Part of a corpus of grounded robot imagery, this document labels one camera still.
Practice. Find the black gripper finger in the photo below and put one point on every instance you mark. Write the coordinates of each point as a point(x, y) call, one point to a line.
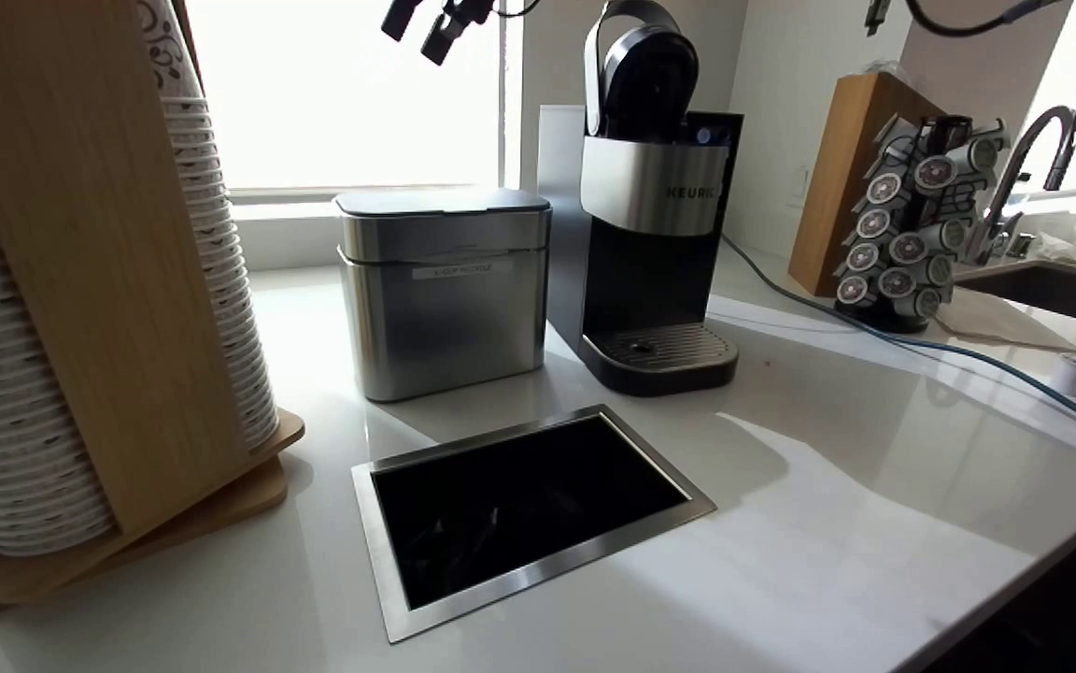
point(400, 20)
point(458, 20)

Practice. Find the dark sink basin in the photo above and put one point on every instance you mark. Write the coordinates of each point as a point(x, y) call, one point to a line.
point(1063, 292)

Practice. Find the white paper cup stack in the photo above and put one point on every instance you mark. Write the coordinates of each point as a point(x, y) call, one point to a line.
point(221, 247)
point(0, 414)

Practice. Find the white wall plate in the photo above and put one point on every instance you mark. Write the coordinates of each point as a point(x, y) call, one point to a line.
point(556, 151)

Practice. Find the wooden cup dispenser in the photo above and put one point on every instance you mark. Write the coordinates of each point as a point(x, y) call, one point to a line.
point(76, 247)

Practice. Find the black silver Keurig coffeemaker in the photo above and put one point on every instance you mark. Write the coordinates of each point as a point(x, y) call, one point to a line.
point(637, 275)

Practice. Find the silver metal countertop bin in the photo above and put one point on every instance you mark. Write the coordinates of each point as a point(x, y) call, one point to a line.
point(439, 313)

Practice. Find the white-lidded coffee pod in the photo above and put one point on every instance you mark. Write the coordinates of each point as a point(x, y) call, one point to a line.
point(854, 288)
point(896, 283)
point(933, 173)
point(859, 258)
point(871, 222)
point(881, 188)
point(908, 244)

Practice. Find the wooden box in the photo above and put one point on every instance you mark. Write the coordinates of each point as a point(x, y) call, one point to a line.
point(838, 163)

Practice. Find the steel countertop trash chute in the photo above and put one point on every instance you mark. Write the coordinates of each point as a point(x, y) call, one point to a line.
point(549, 561)

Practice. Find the dark curved faucet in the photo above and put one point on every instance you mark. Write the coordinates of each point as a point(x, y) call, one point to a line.
point(1026, 133)

